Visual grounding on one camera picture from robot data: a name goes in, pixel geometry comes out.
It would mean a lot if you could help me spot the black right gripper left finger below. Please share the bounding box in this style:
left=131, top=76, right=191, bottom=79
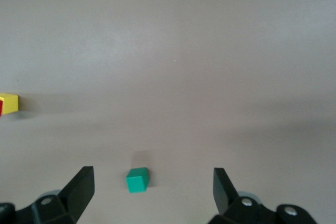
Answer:
left=0, top=166, right=95, bottom=224

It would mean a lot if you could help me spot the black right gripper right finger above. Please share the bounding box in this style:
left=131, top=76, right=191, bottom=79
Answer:
left=208, top=167, right=318, bottom=224

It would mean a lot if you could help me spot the green wooden block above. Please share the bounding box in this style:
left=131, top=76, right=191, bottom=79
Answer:
left=125, top=166, right=148, bottom=194

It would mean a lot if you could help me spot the yellow wooden block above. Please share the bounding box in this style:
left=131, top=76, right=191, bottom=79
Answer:
left=0, top=92, right=19, bottom=116

